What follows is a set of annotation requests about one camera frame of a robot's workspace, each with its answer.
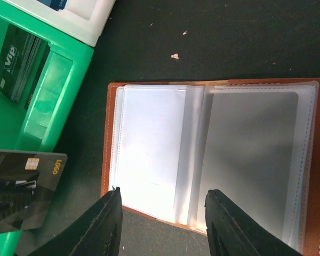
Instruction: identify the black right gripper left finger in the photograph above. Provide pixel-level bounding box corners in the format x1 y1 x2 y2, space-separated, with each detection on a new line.
30 187 123 255

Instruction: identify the white bin with blue cards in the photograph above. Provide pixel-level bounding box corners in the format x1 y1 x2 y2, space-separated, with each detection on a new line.
6 0 115 47

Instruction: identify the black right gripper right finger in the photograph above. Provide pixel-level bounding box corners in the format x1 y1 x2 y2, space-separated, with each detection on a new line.
205 189 300 255

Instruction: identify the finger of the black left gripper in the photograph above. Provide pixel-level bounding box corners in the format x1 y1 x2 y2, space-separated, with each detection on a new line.
0 179 37 221

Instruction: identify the green bin with black cards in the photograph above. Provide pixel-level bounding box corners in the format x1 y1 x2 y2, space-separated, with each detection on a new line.
0 10 94 256

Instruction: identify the black VIP card stack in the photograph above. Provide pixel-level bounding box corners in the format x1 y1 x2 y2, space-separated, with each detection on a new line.
0 24 47 103

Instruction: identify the brown leather card holder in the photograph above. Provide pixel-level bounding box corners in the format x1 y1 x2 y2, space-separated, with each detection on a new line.
101 78 320 255

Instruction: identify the blue VIP card front stack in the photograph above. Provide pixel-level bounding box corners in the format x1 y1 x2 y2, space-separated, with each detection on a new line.
37 0 67 11

